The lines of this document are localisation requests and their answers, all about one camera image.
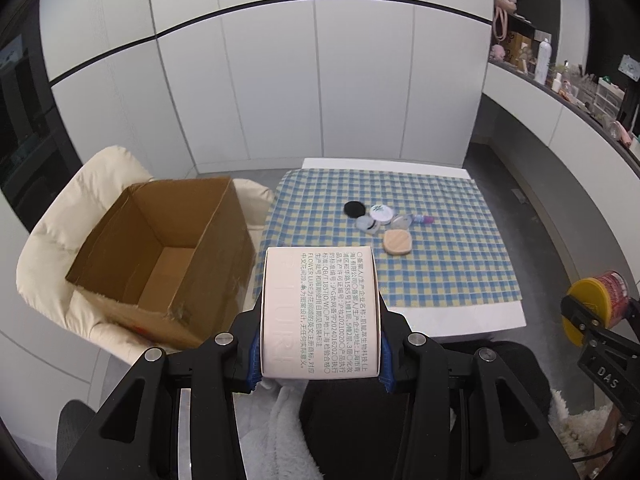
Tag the beige octagonal compact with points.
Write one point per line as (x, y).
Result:
(397, 242)

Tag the white round jar palm print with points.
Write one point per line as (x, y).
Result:
(381, 212)

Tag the clear bottle with pink cap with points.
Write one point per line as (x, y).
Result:
(420, 219)

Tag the cream padded chair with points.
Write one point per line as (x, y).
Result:
(75, 200)

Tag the pinkish white printed box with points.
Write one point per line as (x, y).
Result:
(320, 310)

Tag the frosted white capsule container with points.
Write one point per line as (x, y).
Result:
(366, 225)

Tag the blue yellow checked tablecloth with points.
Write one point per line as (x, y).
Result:
(450, 260)

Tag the person's right forearm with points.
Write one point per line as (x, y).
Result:
(609, 432)

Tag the brown cardboard box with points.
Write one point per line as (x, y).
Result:
(150, 230)

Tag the brown paw print box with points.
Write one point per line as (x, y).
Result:
(520, 46)

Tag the clear drawer organizer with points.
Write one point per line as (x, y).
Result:
(607, 97)

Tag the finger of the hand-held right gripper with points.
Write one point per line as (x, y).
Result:
(582, 317)
(635, 312)

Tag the small white bottle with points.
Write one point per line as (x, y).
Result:
(556, 82)

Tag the small clear jar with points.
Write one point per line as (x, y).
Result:
(400, 221)

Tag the dark glass door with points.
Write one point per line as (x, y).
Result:
(30, 135)

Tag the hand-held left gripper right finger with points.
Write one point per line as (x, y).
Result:
(387, 367)

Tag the person's white fleece robe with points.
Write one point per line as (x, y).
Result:
(280, 435)

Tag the black round disc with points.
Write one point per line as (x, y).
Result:
(354, 209)

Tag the pink plush toy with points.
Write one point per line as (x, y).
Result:
(502, 5)

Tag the tall white spray bottle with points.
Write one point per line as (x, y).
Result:
(543, 60)

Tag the white panelled wardrobe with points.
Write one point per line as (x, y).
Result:
(300, 85)

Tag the person's black pants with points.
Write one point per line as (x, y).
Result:
(350, 435)

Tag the red can with yellow lid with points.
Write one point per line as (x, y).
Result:
(615, 295)

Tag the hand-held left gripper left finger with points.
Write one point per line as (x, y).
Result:
(254, 360)

